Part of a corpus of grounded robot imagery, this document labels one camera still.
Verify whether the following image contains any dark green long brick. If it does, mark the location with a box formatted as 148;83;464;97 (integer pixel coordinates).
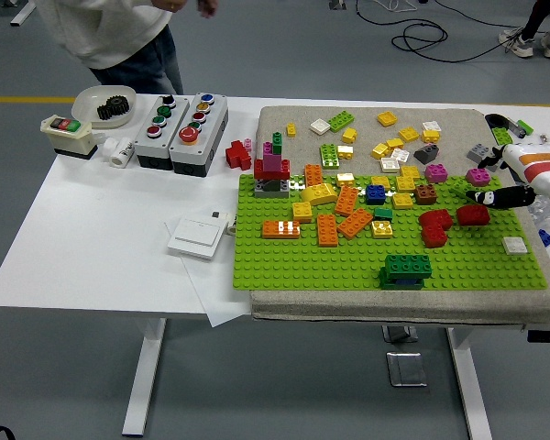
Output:
378;268;426;291
383;254;433;280

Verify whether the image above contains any multicolour brick tower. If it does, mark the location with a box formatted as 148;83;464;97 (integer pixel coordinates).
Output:
252;131;292;199

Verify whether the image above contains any grey emergency stop box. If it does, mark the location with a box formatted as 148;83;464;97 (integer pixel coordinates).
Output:
169;93;230;178

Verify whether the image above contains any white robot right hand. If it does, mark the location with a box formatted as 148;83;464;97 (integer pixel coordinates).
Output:
467;142;550;210

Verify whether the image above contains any white floor cable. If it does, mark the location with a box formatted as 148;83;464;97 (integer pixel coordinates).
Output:
374;0;416;14

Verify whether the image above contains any background person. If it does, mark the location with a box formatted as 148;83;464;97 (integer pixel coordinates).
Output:
498;0;550;61

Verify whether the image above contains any yellow curved brick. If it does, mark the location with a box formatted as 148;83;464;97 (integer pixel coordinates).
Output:
300;182;338;206

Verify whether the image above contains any black metal gear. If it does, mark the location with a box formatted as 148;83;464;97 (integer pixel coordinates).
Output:
95;94;132;121

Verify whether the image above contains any white wall switch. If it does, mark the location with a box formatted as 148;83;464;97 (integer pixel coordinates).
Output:
167;217;228;261

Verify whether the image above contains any white plastic bowl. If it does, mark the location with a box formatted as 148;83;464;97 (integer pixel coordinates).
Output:
71;84;138;130

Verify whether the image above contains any white table leg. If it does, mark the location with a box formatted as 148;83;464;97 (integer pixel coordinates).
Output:
121;318;169;436
444;327;494;440

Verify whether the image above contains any pink square brick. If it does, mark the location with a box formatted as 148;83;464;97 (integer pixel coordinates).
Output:
424;163;449;183
465;167;491;188

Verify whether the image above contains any orange long brick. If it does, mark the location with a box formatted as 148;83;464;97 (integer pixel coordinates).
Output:
336;208;374;240
315;213;339;248
303;163;325;188
260;219;302;239
333;185;359;217

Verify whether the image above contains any grey four-button control box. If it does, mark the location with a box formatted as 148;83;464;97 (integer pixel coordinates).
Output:
133;94;192;171

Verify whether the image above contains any black floor cable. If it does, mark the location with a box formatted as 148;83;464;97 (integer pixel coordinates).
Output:
355;0;533;63

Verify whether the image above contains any white paper sheet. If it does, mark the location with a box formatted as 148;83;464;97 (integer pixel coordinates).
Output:
163;214;253;329

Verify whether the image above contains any silver tool green tip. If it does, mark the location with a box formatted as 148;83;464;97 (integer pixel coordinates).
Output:
506;117;535;138

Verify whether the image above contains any white pipe fitting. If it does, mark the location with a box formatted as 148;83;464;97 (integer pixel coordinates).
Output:
101;136;137;169

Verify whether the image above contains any cream red-green switch box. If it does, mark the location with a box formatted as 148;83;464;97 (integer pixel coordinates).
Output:
39;114;100;160

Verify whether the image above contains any metal floor plate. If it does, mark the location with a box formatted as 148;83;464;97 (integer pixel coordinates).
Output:
385;351;428;389

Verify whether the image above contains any light grey long brick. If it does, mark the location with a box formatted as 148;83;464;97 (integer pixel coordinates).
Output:
467;143;491;164

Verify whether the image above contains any grey-brown foam mat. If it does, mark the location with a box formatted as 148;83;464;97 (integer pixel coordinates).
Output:
249;104;550;326

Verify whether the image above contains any lime green studded baseplate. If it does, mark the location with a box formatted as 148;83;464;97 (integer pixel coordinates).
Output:
231;172;550;292

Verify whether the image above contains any red cross-shaped brick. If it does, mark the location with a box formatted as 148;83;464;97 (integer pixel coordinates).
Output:
224;139;254;171

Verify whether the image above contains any dark grey sloped brick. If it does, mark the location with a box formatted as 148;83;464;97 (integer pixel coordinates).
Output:
414;144;440;165

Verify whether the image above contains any white table foot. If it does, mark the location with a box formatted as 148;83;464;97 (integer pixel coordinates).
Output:
2;0;42;27

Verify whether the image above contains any metal table bracket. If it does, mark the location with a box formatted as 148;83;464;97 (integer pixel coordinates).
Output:
382;324;421;344

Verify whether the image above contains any lime green long brick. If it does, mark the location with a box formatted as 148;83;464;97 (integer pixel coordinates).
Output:
491;126;514;148
448;177;487;205
327;111;357;134
319;143;343;171

